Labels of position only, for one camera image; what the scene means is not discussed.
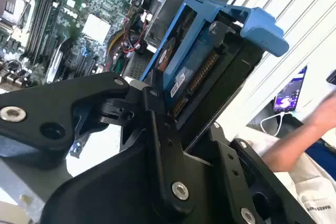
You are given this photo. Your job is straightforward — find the hard disk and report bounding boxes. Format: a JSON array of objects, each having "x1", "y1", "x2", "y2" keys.
[{"x1": 139, "y1": 0, "x2": 290, "y2": 155}]

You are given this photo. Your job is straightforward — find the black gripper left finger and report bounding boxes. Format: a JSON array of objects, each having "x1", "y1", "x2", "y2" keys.
[{"x1": 0, "y1": 71, "x2": 197, "y2": 216}]

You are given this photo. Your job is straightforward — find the person's bare hand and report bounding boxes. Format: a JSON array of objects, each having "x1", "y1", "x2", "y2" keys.
[{"x1": 311, "y1": 94, "x2": 336, "y2": 133}]

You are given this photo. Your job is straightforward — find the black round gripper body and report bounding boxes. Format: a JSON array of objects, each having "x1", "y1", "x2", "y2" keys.
[{"x1": 39, "y1": 140, "x2": 237, "y2": 224}]

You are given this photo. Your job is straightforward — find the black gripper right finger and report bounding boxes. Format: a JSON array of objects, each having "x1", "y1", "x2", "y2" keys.
[{"x1": 209, "y1": 123, "x2": 317, "y2": 224}]

